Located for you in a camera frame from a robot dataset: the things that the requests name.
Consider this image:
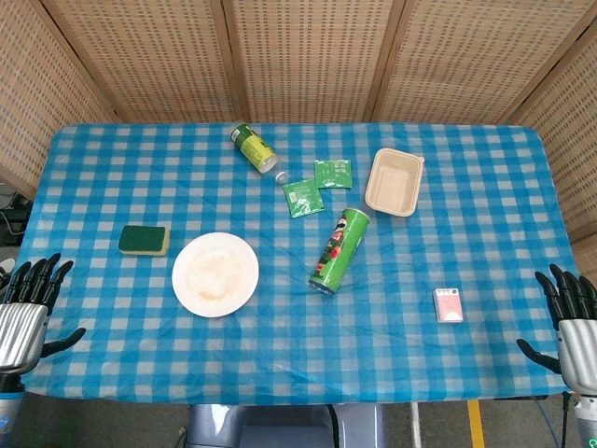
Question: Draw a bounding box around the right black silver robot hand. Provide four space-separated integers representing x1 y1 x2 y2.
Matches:
516 263 597 393

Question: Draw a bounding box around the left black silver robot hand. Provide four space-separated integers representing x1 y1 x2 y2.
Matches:
0 253 88 374

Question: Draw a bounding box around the green and yellow sponge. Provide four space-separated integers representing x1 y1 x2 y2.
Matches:
118 224 171 258

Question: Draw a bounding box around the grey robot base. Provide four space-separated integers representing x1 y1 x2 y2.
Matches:
186 403 391 448

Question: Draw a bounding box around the white round plate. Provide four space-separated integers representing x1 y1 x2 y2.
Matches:
171 231 260 319

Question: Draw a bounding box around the pink white card box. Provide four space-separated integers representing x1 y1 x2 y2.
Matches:
432 287 465 324

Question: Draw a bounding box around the white table leg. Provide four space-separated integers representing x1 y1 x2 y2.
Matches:
410 402 423 448

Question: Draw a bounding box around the beige takeaway food container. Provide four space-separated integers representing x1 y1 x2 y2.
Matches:
364 147 426 219

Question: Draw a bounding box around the green Pringles can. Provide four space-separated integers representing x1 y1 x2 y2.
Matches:
307 207 371 296

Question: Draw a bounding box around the blue white checkered tablecloth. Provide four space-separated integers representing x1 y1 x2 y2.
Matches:
0 121 591 406

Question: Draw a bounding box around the clear bottle with green label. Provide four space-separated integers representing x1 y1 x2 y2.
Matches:
229 119 290 185

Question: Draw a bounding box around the green sachet with white text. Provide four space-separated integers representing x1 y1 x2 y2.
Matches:
313 159 353 190

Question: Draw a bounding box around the green sachet with QR code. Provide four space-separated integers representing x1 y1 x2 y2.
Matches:
282 177 325 219

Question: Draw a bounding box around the woven bamboo folding screen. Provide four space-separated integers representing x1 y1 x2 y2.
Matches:
0 0 597 281

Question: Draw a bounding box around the blue cable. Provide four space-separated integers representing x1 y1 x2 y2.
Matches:
535 399 559 448

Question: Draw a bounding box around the black cable bundle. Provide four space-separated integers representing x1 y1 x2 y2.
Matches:
0 182 32 244

